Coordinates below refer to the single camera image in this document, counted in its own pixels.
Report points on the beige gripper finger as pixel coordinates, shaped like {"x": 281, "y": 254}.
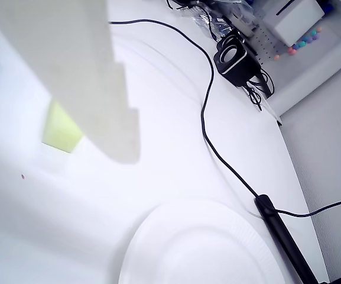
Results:
{"x": 84, "y": 74}

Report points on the yellow-green block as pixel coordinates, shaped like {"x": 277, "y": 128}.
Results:
{"x": 59, "y": 130}

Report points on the clear plastic bag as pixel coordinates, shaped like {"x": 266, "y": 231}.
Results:
{"x": 207, "y": 22}

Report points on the black desktop speaker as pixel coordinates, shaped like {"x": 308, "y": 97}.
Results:
{"x": 238, "y": 62}

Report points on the orange ball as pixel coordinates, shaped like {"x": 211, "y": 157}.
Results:
{"x": 276, "y": 56}

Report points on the white paper plate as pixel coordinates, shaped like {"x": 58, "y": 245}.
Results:
{"x": 199, "y": 245}

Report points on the red-orange ball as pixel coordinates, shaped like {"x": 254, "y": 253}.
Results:
{"x": 291, "y": 51}

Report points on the white box with slot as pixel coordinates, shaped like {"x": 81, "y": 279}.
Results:
{"x": 294, "y": 20}

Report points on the purple ball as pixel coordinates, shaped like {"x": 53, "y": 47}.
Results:
{"x": 315, "y": 37}

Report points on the black stand bar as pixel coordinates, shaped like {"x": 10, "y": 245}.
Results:
{"x": 279, "y": 230}

